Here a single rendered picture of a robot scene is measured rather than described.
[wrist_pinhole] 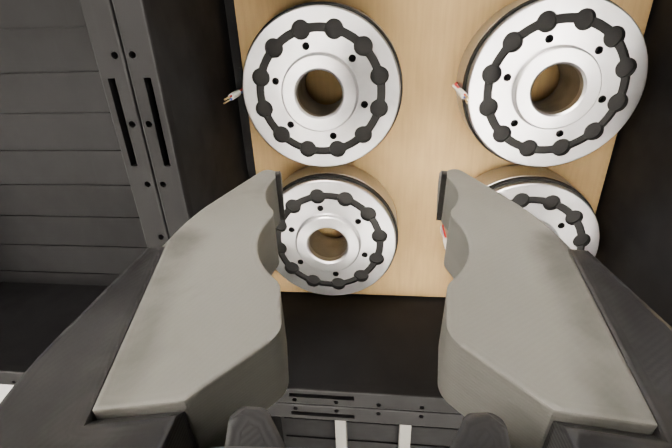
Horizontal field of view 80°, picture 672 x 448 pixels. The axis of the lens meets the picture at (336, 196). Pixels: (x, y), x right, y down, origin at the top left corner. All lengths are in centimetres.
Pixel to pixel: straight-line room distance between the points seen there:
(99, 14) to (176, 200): 9
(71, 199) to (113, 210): 4
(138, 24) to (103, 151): 18
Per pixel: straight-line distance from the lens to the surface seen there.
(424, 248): 34
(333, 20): 26
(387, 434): 51
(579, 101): 28
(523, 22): 27
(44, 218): 44
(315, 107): 28
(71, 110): 38
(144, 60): 22
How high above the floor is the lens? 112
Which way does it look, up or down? 64 degrees down
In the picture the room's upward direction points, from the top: 167 degrees counter-clockwise
